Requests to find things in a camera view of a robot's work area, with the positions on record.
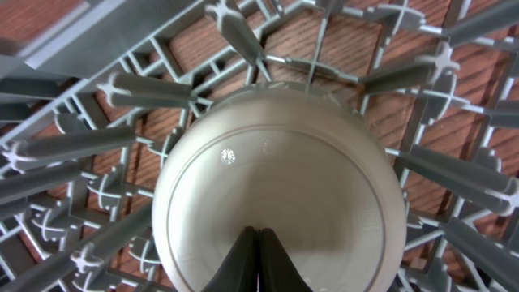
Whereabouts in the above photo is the grey dishwasher rack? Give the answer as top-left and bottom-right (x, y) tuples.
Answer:
(1, 0), (518, 291)

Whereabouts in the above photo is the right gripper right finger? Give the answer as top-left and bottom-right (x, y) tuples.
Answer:
(259, 229), (311, 292)

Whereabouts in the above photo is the grey bowl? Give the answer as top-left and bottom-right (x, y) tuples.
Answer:
(152, 82), (406, 291)

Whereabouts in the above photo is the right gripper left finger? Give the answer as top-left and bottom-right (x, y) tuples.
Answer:
(202, 226), (258, 292)

